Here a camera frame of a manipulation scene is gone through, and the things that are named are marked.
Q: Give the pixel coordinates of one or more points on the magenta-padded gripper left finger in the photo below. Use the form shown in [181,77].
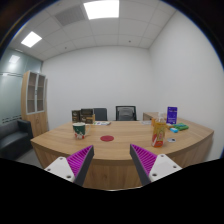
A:
[60,166]

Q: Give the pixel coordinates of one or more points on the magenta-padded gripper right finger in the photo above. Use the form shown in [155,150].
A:
[163,165]

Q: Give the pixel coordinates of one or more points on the yellow-labelled tea drink bottle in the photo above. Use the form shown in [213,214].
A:
[159,133]

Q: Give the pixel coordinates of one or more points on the small light blue packet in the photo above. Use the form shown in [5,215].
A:
[173,130]

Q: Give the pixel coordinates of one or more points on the green and white mug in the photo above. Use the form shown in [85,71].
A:
[79,130]

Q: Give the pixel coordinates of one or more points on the green packet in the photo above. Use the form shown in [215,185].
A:
[181,127]

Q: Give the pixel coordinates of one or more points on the orange cardboard box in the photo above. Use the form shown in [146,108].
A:
[153,121]

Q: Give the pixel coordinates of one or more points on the wooden glass-door shelf cabinet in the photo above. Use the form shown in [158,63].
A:
[36,123]

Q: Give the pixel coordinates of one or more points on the standing purple box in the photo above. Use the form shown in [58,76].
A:
[172,115]

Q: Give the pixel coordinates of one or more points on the wooden side desk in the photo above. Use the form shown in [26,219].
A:
[149,116]

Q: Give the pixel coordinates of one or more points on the tall dark brown box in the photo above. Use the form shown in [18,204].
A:
[75,116]

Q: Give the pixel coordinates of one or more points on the black leather sofa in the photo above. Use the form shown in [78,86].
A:
[13,138]

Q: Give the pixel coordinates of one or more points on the flat round red coaster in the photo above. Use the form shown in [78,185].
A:
[107,138]

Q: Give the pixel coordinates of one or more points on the brown gold-printed box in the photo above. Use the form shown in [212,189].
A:
[88,119]

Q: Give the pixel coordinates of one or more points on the white printed leaflet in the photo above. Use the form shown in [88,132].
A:
[102,123]

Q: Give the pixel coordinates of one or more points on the black mesh office chair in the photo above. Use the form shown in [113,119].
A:
[126,114]

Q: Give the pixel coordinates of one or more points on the grey padded office chair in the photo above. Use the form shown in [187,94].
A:
[101,114]

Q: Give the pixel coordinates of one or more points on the square ceiling light panel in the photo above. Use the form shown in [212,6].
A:
[31,39]
[101,9]

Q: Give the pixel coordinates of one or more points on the ceiling air vent grille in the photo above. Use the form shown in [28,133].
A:
[70,15]

